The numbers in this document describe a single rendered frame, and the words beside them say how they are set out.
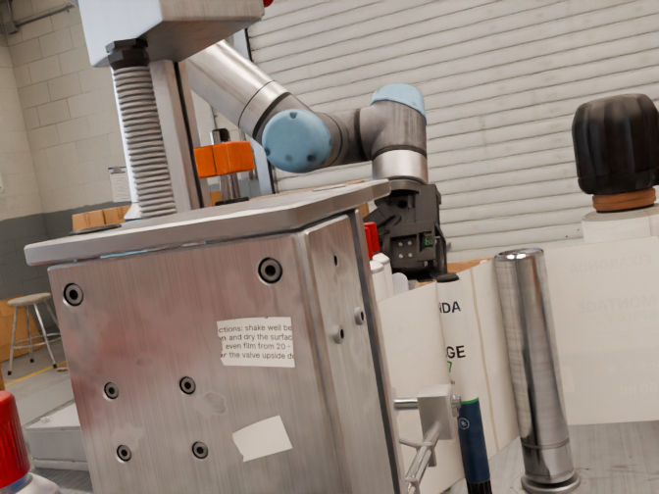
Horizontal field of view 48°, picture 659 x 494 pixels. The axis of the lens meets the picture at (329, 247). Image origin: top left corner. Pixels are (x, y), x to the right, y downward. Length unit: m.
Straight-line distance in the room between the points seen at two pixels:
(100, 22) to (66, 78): 6.55
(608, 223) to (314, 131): 0.34
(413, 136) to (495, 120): 4.09
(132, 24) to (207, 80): 0.30
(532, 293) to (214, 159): 0.32
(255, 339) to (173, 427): 0.05
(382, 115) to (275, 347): 0.77
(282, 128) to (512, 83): 4.22
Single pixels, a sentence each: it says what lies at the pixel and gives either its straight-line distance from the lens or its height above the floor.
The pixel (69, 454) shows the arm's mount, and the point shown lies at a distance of 1.03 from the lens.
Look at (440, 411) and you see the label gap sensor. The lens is 0.45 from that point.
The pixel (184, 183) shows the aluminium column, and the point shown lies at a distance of 0.74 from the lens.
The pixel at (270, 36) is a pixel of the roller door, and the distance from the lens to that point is 5.77.
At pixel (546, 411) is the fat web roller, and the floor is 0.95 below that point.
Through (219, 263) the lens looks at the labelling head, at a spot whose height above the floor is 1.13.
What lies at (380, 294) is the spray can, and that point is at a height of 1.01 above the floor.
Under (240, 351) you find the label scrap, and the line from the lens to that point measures 0.25.
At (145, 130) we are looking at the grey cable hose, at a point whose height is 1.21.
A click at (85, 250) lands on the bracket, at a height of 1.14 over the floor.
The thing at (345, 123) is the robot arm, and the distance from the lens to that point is 1.01.
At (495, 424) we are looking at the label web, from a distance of 0.59.
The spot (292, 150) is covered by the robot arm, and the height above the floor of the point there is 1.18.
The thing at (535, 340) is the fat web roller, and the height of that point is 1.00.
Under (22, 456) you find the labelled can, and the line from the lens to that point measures 0.33.
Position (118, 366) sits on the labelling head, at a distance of 0.28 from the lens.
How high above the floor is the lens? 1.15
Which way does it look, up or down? 6 degrees down
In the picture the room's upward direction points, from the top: 9 degrees counter-clockwise
